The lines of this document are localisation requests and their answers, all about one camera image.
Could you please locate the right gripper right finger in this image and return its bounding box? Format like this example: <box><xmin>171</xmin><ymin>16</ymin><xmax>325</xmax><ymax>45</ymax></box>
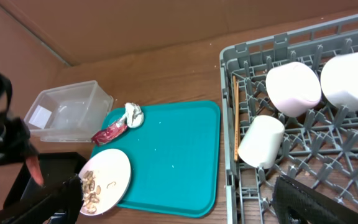
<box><xmin>272</xmin><ymin>175</ymin><xmax>358</xmax><ymax>224</ymax></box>

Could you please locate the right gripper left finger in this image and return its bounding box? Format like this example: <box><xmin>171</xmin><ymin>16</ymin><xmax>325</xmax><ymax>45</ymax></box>
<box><xmin>0</xmin><ymin>174</ymin><xmax>83</xmax><ymax>224</ymax></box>

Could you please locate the pile of peanuts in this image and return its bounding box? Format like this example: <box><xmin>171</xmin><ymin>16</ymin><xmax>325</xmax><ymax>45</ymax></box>
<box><xmin>81</xmin><ymin>170</ymin><xmax>101</xmax><ymax>215</ymax></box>

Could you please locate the orange carrot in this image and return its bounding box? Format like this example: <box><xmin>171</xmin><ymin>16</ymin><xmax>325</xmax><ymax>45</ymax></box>
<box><xmin>25</xmin><ymin>156</ymin><xmax>44</xmax><ymax>186</ymax></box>

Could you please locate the large white plate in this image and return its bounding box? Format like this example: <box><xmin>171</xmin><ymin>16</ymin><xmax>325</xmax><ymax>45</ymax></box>
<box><xmin>79</xmin><ymin>149</ymin><xmax>131</xmax><ymax>216</ymax></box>

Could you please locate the red snack wrapper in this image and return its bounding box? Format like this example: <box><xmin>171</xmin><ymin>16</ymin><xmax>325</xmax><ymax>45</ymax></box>
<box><xmin>91</xmin><ymin>119</ymin><xmax>127</xmax><ymax>146</ymax></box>

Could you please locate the wooden chopstick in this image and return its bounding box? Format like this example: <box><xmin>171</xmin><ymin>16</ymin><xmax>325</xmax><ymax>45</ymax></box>
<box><xmin>232</xmin><ymin>76</ymin><xmax>239</xmax><ymax>162</ymax></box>

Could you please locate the white tissue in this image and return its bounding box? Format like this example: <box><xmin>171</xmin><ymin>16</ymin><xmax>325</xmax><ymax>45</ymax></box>
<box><xmin>125</xmin><ymin>103</ymin><xmax>145</xmax><ymax>128</ymax></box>

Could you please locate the pink bowl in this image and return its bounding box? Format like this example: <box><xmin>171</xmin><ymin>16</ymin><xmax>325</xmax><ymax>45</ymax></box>
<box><xmin>265</xmin><ymin>62</ymin><xmax>321</xmax><ymax>117</ymax></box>

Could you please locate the white bowl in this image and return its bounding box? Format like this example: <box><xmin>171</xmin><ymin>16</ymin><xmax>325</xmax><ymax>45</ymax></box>
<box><xmin>320</xmin><ymin>52</ymin><xmax>358</xmax><ymax>112</ymax></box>

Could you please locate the black bin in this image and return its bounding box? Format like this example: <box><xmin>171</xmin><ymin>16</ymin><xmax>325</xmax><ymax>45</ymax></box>
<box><xmin>3</xmin><ymin>152</ymin><xmax>87</xmax><ymax>208</ymax></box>

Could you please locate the white paper cup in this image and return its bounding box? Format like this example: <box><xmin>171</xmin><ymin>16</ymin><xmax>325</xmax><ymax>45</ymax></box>
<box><xmin>238</xmin><ymin>115</ymin><xmax>285</xmax><ymax>169</ymax></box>

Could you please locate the grey dish rack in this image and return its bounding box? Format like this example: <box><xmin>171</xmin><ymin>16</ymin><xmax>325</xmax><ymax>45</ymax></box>
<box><xmin>219</xmin><ymin>14</ymin><xmax>358</xmax><ymax>223</ymax></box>

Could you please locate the clear plastic bin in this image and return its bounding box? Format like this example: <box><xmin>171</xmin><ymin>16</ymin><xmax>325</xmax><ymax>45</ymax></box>
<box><xmin>24</xmin><ymin>80</ymin><xmax>114</xmax><ymax>142</ymax></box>

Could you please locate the brown cardboard sheet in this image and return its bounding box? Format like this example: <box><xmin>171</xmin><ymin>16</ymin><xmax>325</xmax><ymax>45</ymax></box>
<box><xmin>0</xmin><ymin>0</ymin><xmax>358</xmax><ymax>116</ymax></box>

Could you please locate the teal plastic tray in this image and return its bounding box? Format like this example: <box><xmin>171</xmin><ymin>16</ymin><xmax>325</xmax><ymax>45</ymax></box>
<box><xmin>92</xmin><ymin>100</ymin><xmax>221</xmax><ymax>218</ymax></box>

